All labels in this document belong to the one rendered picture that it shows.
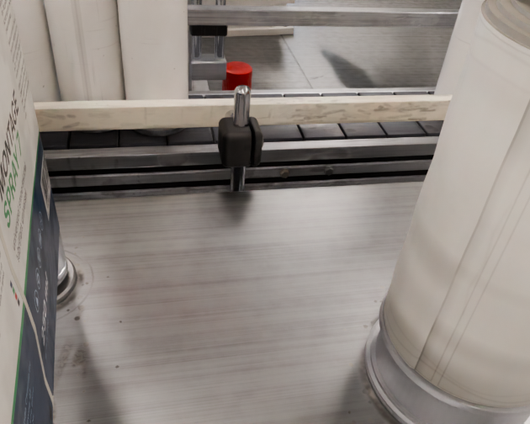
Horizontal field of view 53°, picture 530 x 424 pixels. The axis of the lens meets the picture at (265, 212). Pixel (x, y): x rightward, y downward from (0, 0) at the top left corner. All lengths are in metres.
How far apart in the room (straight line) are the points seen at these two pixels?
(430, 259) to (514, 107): 0.07
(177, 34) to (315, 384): 0.27
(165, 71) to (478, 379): 0.30
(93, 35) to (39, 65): 0.05
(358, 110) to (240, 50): 0.33
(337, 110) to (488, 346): 0.27
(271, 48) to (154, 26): 0.38
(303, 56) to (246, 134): 0.38
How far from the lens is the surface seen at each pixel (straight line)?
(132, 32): 0.42
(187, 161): 0.44
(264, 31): 0.81
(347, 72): 0.72
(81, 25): 0.42
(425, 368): 0.25
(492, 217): 0.19
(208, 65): 0.54
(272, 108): 0.43
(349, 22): 0.51
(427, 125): 0.52
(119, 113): 0.43
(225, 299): 0.31
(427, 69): 0.78
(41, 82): 0.45
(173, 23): 0.42
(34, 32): 0.44
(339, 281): 0.33
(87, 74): 0.44
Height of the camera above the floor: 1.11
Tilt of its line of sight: 39 degrees down
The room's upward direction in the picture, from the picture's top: 6 degrees clockwise
